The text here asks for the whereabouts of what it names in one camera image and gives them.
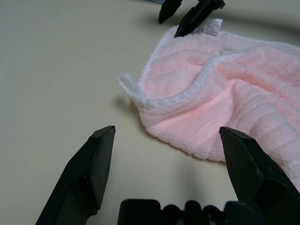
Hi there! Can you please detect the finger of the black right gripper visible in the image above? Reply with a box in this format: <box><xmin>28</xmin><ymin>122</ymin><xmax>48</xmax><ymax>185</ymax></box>
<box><xmin>173</xmin><ymin>0</ymin><xmax>225</xmax><ymax>38</ymax></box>
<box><xmin>158</xmin><ymin>0</ymin><xmax>185</xmax><ymax>24</ymax></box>

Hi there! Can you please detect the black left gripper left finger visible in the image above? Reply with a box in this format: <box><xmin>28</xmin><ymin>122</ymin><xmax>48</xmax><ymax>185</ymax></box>
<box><xmin>35</xmin><ymin>125</ymin><xmax>116</xmax><ymax>225</ymax></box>

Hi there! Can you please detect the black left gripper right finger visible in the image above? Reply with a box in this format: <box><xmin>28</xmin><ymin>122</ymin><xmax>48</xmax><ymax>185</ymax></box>
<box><xmin>219</xmin><ymin>126</ymin><xmax>300</xmax><ymax>225</ymax></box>

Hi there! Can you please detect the pink fluffy towel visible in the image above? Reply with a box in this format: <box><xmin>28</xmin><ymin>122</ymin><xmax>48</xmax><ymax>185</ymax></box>
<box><xmin>116</xmin><ymin>17</ymin><xmax>300</xmax><ymax>192</ymax></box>

